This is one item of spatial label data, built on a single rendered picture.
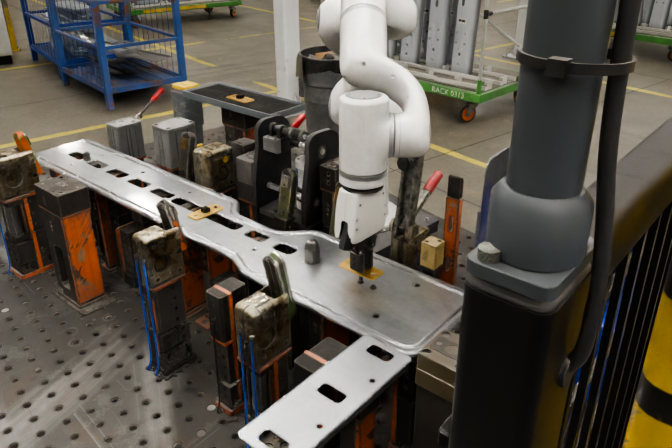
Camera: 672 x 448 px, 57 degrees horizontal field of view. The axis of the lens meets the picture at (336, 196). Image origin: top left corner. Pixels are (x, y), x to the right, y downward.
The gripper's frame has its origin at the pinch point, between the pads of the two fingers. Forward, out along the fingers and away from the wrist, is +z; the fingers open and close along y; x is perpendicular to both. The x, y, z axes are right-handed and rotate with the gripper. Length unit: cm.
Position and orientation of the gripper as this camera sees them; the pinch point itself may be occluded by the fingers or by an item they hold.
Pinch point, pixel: (361, 258)
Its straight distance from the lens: 117.9
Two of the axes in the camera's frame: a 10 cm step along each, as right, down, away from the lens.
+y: -6.5, 3.2, -6.9
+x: 7.6, 2.7, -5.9
